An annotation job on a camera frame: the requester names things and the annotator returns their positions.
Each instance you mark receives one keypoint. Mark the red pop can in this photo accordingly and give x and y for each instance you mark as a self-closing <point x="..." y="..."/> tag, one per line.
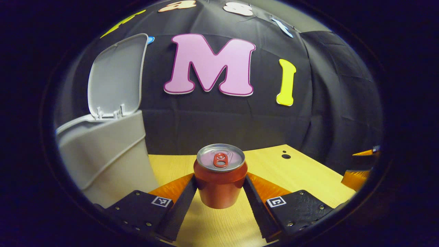
<point x="219" y="185"/>

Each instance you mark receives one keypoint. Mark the black backdrop cloth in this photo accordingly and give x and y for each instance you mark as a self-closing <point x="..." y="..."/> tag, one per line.
<point x="205" y="116"/>

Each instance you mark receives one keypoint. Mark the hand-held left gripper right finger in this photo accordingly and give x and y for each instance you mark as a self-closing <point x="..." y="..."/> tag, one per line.
<point x="260" y="216"/>

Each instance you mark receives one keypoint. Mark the white desktop garbage bin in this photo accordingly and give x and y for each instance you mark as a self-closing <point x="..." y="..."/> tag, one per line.
<point x="103" y="154"/>

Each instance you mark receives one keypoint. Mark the wooden desktop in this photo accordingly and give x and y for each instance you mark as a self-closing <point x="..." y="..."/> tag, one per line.
<point x="301" y="178"/>

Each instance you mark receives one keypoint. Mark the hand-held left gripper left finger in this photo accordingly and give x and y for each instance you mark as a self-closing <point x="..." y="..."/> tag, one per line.
<point x="178" y="216"/>

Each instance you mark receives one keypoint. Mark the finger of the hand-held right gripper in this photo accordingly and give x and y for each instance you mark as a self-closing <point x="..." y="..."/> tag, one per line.
<point x="355" y="179"/>
<point x="367" y="152"/>

